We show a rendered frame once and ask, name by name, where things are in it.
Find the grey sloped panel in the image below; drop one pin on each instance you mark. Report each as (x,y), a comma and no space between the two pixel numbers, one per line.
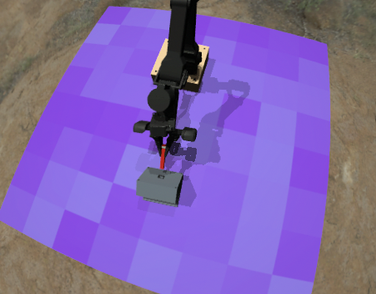
(159,186)

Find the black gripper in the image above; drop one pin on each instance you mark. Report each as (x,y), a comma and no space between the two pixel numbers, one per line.
(188,134)

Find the dark red peg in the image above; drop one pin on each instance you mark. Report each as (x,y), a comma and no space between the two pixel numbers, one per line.
(162,159)

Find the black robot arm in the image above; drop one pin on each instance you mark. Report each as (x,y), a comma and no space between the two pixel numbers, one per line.
(182,59)

